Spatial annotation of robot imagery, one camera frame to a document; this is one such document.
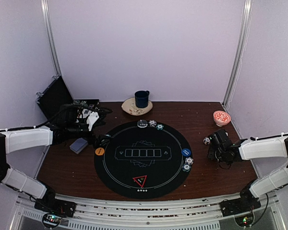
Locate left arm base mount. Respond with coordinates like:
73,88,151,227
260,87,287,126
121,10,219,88
34,200,76,229

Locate blue playing card deck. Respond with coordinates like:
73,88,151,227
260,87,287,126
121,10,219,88
70,138,88,154

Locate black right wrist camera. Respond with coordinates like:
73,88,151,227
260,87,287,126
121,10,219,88
208,129,229,146

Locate green chips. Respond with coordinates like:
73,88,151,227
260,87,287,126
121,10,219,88
156,124,164,130

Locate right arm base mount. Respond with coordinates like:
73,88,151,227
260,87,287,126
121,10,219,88
219,198,261,228

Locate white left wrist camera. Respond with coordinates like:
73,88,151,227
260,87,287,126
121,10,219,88
86,112,99,131

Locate dark blue mug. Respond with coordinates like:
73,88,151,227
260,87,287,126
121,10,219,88
134,91,150,108

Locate orange big blind button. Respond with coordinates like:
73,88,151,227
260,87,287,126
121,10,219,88
95,147,105,156

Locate red patterned small bowl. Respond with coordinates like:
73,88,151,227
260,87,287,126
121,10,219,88
213,111,231,127

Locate black poker set case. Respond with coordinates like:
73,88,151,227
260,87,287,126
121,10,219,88
36,76,100,119

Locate blue white chip stack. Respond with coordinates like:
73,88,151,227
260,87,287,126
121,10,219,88
203,137,211,145

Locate blue ten poker chip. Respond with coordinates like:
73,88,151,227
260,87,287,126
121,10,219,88
185,157,194,165

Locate beige ceramic saucer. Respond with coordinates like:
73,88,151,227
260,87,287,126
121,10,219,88
121,97,153,116

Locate blue small blind button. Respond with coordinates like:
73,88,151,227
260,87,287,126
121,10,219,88
181,149,192,157

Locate green fifty poker chip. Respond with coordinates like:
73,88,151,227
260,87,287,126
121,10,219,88
182,164,191,172

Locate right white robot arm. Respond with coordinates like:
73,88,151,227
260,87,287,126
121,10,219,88
203,129,288,212

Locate red triangle all-in marker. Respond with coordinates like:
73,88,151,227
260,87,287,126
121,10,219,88
132,175,147,188

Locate round black poker mat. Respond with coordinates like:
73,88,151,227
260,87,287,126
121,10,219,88
94,121,191,199

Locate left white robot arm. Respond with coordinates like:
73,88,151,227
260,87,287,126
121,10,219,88
0,104,112,213

